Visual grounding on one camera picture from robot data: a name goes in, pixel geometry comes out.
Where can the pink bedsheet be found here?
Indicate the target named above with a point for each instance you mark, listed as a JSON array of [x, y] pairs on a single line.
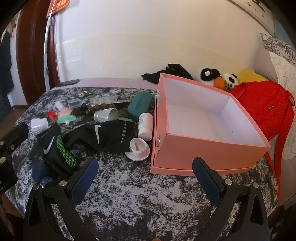
[[111, 82]]

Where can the pink and green pouch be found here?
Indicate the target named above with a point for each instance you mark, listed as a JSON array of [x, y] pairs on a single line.
[[66, 116]]

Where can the green patterned card packet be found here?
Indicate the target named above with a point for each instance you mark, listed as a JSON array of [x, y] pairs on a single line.
[[82, 94]]

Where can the dark wooden door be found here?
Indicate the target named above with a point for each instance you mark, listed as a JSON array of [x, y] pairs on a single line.
[[34, 46]]

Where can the black phone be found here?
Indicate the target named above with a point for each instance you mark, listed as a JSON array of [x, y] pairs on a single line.
[[68, 82]]

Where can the silver metal cup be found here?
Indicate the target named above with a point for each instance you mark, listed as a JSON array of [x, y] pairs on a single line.
[[103, 115]]

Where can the small white bottle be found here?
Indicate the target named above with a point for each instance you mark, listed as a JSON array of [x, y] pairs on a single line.
[[57, 106]]

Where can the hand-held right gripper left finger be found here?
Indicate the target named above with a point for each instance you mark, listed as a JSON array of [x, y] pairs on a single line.
[[84, 183]]

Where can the white small cup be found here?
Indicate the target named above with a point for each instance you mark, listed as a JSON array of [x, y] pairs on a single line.
[[39, 125]]

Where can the green glasses case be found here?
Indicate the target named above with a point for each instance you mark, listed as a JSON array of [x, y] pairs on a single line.
[[138, 104]]

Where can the black-faced panda plush toy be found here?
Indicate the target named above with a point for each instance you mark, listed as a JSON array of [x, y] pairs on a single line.
[[209, 75]]

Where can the red wall poster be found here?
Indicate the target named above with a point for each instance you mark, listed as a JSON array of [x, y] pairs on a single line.
[[61, 4]]

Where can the white hoop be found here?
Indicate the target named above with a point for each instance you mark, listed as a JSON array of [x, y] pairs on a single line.
[[45, 46]]

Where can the black glove with green grip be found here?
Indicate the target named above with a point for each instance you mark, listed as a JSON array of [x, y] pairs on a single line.
[[49, 141]]

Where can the dark hanging clothing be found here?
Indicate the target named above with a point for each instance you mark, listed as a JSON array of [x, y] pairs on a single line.
[[4, 69]]

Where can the black cloth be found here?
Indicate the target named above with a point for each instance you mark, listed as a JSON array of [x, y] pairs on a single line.
[[175, 69]]

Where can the grey floral pillow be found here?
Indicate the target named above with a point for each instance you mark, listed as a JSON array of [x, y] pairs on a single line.
[[277, 44]]

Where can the round white jar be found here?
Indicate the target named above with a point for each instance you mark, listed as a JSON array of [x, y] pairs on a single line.
[[138, 150]]

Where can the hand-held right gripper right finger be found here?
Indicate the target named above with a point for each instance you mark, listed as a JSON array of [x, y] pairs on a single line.
[[205, 183]]

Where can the yellow pillow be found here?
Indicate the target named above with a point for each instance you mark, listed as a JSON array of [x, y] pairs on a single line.
[[248, 75]]

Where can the dark blue rubber bulb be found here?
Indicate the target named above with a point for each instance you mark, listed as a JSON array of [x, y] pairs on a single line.
[[39, 172]]

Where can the white-faced panda plush toy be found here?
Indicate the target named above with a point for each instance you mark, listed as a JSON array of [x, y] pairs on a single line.
[[231, 80]]

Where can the orange plush toy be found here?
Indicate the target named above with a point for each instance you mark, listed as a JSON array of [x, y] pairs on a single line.
[[218, 83]]

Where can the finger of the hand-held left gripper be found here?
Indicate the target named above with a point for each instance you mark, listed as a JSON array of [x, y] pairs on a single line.
[[9, 143]]

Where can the clear plastic box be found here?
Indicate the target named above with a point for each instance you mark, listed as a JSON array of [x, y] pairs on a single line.
[[74, 103]]

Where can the white pill bottle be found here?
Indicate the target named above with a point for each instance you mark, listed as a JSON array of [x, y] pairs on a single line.
[[145, 125]]

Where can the pink cardboard shoe box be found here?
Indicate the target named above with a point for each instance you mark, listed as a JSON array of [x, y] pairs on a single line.
[[185, 150]]

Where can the clear plastic zip bag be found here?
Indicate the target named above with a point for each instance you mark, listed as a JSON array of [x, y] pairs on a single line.
[[104, 99]]

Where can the red backpack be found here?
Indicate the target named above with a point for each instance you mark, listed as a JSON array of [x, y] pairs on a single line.
[[261, 102]]

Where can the black glove with dots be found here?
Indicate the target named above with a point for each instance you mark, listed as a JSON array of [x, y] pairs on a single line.
[[111, 136]]

